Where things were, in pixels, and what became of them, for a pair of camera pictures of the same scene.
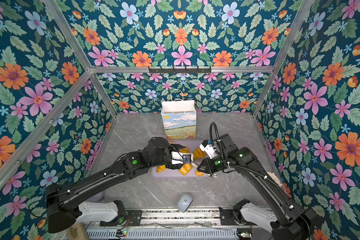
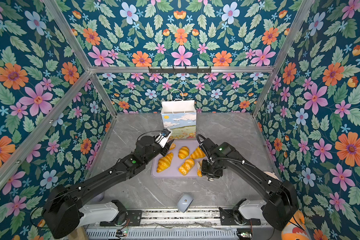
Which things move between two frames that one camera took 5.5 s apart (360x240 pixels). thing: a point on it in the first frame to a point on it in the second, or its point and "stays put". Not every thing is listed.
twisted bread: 185,169 stays put
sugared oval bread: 198,173 stays put
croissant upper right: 198,153 stays put
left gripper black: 175,146 to 167,146
